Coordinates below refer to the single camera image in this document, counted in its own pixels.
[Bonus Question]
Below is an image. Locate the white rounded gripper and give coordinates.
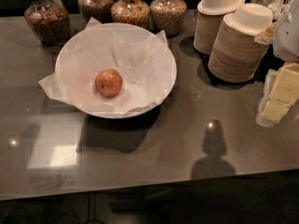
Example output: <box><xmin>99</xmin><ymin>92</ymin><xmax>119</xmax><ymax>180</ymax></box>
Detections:
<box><xmin>254</xmin><ymin>3</ymin><xmax>299</xmax><ymax>127</ymax></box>

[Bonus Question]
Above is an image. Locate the left glass cereal jar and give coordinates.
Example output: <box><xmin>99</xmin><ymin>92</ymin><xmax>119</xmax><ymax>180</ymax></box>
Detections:
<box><xmin>24</xmin><ymin>0</ymin><xmax>70</xmax><ymax>46</ymax></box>

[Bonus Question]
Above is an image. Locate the white bowl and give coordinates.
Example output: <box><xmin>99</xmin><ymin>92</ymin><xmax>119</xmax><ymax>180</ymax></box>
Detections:
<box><xmin>54</xmin><ymin>22</ymin><xmax>178</xmax><ymax>119</ymax></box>

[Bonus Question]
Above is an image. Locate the glass cereal jar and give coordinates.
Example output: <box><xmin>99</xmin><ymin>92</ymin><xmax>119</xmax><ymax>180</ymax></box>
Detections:
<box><xmin>111</xmin><ymin>0</ymin><xmax>150</xmax><ymax>29</ymax></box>
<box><xmin>149</xmin><ymin>0</ymin><xmax>187</xmax><ymax>36</ymax></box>
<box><xmin>78</xmin><ymin>0</ymin><xmax>114</xmax><ymax>23</ymax></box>
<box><xmin>24</xmin><ymin>0</ymin><xmax>70</xmax><ymax>46</ymax></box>

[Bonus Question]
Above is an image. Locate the red yellow apple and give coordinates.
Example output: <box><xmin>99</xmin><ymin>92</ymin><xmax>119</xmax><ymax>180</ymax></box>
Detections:
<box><xmin>94</xmin><ymin>69</ymin><xmax>122</xmax><ymax>98</ymax></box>

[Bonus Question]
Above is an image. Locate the white utensil bundle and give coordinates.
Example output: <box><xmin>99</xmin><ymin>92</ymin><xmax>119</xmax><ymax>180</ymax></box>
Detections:
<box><xmin>274</xmin><ymin>0</ymin><xmax>299</xmax><ymax>21</ymax></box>

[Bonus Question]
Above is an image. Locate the front stack of paper bowls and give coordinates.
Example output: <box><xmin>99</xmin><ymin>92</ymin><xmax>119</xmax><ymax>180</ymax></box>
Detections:
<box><xmin>208</xmin><ymin>3</ymin><xmax>273</xmax><ymax>83</ymax></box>

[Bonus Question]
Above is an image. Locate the white paper liner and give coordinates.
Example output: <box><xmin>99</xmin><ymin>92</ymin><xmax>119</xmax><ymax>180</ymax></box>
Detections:
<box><xmin>37</xmin><ymin>17</ymin><xmax>176</xmax><ymax>116</ymax></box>

